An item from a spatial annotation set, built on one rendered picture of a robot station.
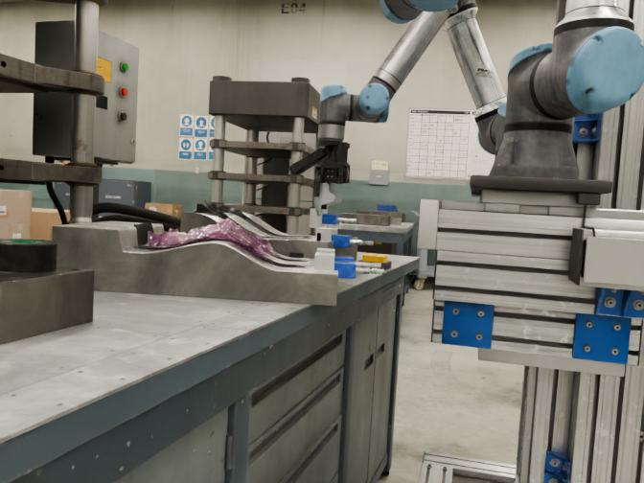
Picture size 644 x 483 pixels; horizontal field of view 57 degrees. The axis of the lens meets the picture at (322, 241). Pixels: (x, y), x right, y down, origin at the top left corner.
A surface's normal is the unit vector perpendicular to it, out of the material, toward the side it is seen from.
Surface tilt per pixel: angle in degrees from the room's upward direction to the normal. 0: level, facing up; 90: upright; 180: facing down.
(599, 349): 90
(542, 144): 72
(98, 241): 90
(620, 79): 98
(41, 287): 90
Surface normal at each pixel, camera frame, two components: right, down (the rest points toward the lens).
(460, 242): -0.25, 0.05
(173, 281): -0.03, 0.07
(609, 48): 0.18, 0.21
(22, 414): 0.06, -1.00
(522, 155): -0.57, -0.29
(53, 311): 0.95, 0.07
